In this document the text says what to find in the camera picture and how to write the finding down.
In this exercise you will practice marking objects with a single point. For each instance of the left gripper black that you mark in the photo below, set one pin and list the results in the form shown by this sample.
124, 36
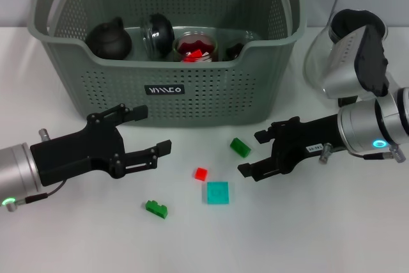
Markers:
83, 151

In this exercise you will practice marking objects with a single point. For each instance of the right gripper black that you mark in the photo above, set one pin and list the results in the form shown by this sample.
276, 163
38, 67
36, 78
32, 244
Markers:
303, 142

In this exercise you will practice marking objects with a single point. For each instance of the long green toy brick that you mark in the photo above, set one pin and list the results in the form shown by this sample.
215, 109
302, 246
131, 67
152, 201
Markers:
240, 148

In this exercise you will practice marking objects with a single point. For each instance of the teal square brick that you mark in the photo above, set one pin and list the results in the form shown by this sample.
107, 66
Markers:
218, 193

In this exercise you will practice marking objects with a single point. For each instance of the small red toy brick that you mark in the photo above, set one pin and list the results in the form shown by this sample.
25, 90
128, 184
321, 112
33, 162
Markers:
201, 174

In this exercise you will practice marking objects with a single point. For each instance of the small green toy brick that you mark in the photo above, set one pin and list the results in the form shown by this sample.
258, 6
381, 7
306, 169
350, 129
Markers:
156, 208

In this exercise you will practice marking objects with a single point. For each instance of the orange-red sloped toy brick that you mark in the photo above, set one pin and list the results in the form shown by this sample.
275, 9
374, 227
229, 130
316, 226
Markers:
193, 56

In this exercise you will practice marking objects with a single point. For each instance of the glass teacup black base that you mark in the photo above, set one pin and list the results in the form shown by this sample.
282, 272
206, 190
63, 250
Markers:
161, 34
177, 49
233, 51

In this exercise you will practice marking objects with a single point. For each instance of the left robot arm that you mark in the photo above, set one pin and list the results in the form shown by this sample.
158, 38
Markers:
16, 170

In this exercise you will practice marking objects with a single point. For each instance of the grey-green perforated storage basket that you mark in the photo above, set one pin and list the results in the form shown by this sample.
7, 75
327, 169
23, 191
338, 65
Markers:
128, 103

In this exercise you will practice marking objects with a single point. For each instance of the black clay teapot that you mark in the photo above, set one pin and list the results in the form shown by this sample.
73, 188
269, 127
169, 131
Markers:
108, 41

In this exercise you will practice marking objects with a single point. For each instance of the glass teapot black lid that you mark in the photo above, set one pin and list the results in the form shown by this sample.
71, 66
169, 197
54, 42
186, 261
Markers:
348, 20

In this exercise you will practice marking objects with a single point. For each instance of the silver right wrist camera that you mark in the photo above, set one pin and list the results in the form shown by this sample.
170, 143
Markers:
345, 62

